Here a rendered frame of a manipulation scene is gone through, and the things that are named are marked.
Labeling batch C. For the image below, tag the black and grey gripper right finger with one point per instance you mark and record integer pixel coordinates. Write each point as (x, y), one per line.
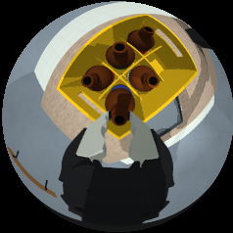
(147, 147)

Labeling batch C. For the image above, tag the yellow bottle crate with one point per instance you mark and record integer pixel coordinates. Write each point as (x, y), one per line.
(174, 72)

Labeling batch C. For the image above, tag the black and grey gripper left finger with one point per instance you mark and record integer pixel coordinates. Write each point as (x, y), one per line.
(87, 146)

